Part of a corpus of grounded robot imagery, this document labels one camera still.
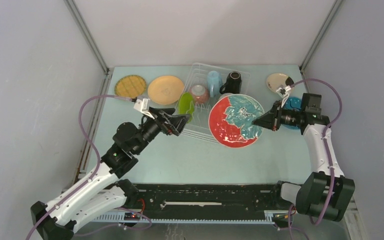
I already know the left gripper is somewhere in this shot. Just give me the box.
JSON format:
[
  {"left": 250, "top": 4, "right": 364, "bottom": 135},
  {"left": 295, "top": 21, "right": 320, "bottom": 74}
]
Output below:
[{"left": 132, "top": 106, "right": 190, "bottom": 155}]

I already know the green plate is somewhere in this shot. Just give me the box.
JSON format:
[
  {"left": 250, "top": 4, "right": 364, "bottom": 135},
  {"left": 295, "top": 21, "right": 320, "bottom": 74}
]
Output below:
[{"left": 178, "top": 92, "right": 195, "bottom": 124}]

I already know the blue polka dot plate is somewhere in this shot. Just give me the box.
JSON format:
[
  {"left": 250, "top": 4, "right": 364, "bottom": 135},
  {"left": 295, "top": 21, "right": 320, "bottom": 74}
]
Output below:
[{"left": 282, "top": 96, "right": 302, "bottom": 130}]

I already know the beige plate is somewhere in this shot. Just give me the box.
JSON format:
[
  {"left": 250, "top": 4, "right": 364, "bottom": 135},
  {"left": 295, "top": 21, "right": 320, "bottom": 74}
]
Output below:
[{"left": 147, "top": 75, "right": 185, "bottom": 105}]

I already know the cream plate with black spot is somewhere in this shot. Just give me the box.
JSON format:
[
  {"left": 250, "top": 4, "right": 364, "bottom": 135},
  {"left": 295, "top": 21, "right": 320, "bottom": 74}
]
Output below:
[{"left": 266, "top": 73, "right": 295, "bottom": 94}]

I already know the white rimmed teal plate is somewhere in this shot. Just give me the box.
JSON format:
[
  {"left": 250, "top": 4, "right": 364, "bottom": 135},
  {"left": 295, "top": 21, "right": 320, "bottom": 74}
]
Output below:
[{"left": 208, "top": 94, "right": 266, "bottom": 148}]

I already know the yellow woven plate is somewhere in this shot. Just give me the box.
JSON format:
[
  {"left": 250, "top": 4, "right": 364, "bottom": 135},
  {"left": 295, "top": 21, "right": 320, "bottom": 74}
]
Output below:
[{"left": 114, "top": 74, "right": 147, "bottom": 99}]

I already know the black mug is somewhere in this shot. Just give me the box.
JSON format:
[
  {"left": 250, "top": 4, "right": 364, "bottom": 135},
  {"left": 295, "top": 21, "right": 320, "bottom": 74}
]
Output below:
[{"left": 219, "top": 71, "right": 242, "bottom": 94}]

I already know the light blue cup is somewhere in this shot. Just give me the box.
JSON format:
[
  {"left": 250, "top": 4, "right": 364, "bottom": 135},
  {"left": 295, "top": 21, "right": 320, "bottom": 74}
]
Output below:
[{"left": 206, "top": 70, "right": 223, "bottom": 98}]

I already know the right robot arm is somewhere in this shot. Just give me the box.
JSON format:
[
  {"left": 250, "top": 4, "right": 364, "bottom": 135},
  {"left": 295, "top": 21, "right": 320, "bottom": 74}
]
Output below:
[{"left": 252, "top": 93, "right": 355, "bottom": 222}]

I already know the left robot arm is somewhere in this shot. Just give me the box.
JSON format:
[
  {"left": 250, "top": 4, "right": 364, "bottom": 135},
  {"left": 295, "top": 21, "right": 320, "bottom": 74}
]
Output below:
[{"left": 27, "top": 107, "right": 191, "bottom": 240}]

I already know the red patterned bowl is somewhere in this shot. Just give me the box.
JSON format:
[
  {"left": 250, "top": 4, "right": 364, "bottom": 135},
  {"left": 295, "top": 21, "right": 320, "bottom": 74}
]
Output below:
[{"left": 188, "top": 84, "right": 210, "bottom": 104}]

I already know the small circuit board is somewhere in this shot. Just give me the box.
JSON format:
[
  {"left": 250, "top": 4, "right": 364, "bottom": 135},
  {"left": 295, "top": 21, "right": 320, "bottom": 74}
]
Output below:
[{"left": 123, "top": 212, "right": 141, "bottom": 221}]

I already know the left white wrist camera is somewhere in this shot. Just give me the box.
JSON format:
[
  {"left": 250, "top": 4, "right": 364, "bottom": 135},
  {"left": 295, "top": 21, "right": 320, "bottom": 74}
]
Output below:
[{"left": 133, "top": 96, "right": 155, "bottom": 119}]

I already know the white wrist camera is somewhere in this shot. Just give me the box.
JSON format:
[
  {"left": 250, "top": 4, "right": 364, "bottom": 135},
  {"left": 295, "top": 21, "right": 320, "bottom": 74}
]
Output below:
[
  {"left": 276, "top": 85, "right": 292, "bottom": 108},
  {"left": 133, "top": 96, "right": 155, "bottom": 119}
]

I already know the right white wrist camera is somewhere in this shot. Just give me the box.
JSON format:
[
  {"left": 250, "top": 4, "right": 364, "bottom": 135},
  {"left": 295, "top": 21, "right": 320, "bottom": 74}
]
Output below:
[{"left": 276, "top": 85, "right": 292, "bottom": 108}]

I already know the white wire dish rack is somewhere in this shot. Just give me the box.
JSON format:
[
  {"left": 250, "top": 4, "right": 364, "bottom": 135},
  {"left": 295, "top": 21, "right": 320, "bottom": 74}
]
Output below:
[{"left": 183, "top": 63, "right": 251, "bottom": 143}]

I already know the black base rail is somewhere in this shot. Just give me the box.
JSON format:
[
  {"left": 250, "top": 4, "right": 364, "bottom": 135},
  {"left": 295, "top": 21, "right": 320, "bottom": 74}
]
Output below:
[{"left": 123, "top": 183, "right": 291, "bottom": 222}]

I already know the aluminium frame rail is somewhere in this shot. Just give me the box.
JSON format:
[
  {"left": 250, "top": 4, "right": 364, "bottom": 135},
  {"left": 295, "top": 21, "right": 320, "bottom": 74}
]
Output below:
[{"left": 56, "top": 188, "right": 359, "bottom": 225}]

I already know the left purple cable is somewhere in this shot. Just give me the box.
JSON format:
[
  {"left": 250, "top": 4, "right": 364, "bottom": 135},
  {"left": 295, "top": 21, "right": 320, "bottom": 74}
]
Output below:
[{"left": 24, "top": 94, "right": 153, "bottom": 240}]

